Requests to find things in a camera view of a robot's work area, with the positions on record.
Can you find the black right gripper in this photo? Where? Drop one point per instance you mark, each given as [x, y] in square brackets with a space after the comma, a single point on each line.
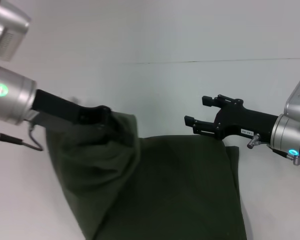
[245, 122]

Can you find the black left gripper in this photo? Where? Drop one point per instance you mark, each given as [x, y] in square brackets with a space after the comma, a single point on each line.
[65, 110]

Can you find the dark green FREE t-shirt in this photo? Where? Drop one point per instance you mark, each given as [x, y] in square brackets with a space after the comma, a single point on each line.
[152, 187]

